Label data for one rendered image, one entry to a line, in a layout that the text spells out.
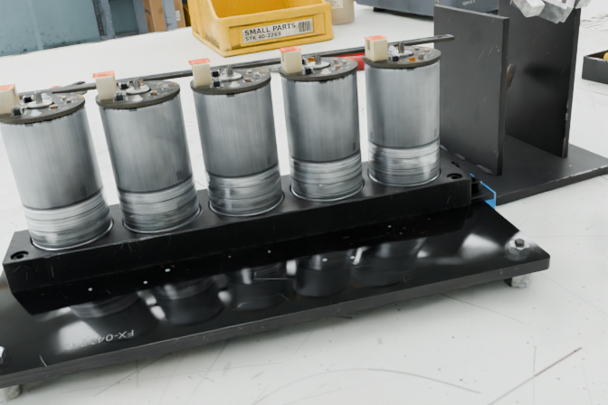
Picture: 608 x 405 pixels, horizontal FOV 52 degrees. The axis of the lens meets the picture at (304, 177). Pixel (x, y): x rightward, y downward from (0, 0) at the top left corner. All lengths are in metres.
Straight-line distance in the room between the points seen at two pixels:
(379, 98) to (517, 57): 0.10
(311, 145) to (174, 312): 0.07
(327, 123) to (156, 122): 0.05
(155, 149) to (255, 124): 0.03
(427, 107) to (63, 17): 4.47
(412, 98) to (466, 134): 0.07
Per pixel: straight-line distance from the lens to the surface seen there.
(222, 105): 0.19
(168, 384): 0.17
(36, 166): 0.19
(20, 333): 0.19
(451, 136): 0.28
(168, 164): 0.19
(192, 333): 0.17
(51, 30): 4.65
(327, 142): 0.20
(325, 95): 0.19
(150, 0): 4.28
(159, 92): 0.19
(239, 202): 0.20
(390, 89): 0.20
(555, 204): 0.25
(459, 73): 0.27
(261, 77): 0.19
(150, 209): 0.20
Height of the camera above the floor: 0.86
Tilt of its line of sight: 24 degrees down
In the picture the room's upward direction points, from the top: 5 degrees counter-clockwise
